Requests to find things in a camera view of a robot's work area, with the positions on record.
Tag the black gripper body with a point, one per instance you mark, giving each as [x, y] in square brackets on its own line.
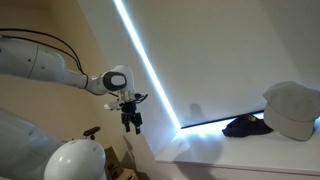
[130, 116]

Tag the black cap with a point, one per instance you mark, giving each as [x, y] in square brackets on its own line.
[243, 128]

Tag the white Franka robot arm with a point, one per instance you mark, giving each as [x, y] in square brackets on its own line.
[33, 63]

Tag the grey baseball cap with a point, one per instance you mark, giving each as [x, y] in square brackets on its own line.
[293, 110]

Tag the small cardboard box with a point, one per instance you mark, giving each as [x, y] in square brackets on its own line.
[125, 173]

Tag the white LED light strip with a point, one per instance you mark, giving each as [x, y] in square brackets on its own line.
[141, 50]

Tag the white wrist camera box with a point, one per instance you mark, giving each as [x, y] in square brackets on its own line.
[112, 106]

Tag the black camera on stand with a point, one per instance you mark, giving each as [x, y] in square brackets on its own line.
[91, 131]

